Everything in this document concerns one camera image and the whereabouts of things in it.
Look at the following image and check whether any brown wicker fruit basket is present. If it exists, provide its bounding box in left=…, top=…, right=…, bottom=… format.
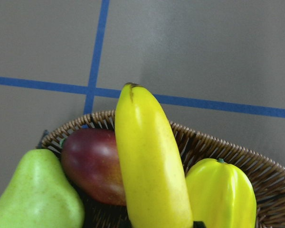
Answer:
left=40, top=110, right=285, bottom=228

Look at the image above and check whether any yellow banana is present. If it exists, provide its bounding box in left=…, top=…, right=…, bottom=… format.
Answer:
left=186, top=158, right=257, bottom=228
left=114, top=83, right=193, bottom=228

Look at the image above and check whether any dark red apple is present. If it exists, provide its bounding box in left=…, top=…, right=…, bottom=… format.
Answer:
left=61, top=128, right=126, bottom=206

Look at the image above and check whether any brown paper table cover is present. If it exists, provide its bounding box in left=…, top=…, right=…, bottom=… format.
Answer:
left=0, top=0, right=285, bottom=195

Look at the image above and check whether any green pear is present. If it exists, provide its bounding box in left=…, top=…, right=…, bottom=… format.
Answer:
left=0, top=149, right=85, bottom=228

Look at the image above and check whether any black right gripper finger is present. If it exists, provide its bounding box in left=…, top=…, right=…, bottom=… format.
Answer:
left=193, top=221, right=206, bottom=228

